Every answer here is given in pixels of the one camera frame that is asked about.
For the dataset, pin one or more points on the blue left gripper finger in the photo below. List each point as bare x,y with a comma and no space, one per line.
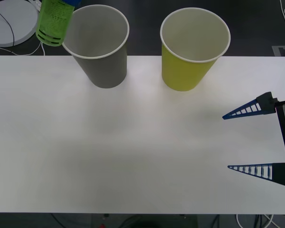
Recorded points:
72,2

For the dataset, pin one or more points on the green bottle with black cap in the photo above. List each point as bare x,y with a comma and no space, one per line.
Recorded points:
53,21

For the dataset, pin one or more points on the white round stand base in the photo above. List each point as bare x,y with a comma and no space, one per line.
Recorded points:
23,21

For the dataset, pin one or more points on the grey plastic bin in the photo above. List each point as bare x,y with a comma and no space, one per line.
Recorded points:
104,71

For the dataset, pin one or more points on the yellow-green plastic bin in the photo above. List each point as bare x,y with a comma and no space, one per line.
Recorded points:
180,73

